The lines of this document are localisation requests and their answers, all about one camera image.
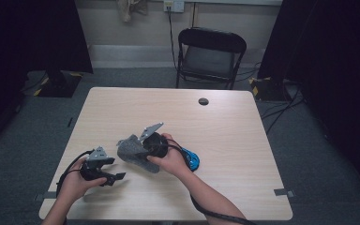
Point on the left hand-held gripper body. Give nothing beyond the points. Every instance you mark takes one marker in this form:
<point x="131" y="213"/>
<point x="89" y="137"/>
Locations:
<point x="95" y="167"/>

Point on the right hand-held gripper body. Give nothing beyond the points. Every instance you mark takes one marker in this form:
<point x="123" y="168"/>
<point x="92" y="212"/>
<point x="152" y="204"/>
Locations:
<point x="156" y="145"/>

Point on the grey fluffy cloth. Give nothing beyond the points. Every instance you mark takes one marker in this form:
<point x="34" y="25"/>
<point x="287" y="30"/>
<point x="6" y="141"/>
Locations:
<point x="132" y="153"/>

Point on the blue and black toy car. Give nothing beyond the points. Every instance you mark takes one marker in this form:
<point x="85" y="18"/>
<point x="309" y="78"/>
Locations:
<point x="194" y="161"/>

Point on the person's right hand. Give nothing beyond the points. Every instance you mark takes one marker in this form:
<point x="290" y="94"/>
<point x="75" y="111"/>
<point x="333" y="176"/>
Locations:
<point x="173" y="162"/>

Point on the person's left hand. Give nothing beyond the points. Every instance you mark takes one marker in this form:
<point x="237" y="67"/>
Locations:
<point x="73" y="186"/>

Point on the small black floor object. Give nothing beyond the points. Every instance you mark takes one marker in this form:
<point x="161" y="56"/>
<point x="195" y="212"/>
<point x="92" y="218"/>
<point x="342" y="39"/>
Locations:
<point x="70" y="122"/>

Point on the grey tape strip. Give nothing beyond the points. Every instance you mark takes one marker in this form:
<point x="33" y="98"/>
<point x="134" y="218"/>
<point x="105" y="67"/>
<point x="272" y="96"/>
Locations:
<point x="282" y="192"/>
<point x="48" y="195"/>

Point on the black table grommet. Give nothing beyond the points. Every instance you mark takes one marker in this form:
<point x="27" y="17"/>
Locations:
<point x="203" y="101"/>

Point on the black folding chair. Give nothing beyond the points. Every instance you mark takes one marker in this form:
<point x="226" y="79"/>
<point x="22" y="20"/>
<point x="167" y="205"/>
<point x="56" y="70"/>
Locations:
<point x="211" y="40"/>

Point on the black stand base yellow tape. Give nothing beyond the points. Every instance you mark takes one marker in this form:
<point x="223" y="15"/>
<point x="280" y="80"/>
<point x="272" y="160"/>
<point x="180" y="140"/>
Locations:
<point x="270" y="90"/>

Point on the beige hanging cloth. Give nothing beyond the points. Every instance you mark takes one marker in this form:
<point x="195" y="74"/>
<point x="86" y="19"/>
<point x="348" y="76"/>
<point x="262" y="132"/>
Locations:
<point x="128" y="9"/>

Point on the black curtain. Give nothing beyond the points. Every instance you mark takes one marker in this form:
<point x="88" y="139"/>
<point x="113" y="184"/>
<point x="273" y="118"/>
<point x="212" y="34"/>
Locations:
<point x="340" y="62"/>
<point x="28" y="31"/>

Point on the white wall socket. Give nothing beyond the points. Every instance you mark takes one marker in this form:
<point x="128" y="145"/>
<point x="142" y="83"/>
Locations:
<point x="178" y="6"/>

